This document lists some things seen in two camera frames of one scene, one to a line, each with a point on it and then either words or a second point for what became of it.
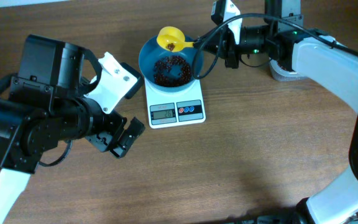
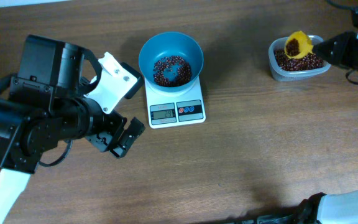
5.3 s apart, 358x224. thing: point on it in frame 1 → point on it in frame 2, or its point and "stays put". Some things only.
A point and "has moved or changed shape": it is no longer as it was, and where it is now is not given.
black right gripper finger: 215,42 → 340,49
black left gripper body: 110,134 stays put
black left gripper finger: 128,138 stays put
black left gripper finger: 138,83 stays put
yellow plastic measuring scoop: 172,38 has moved or changed shape
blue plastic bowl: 166,70 stays put
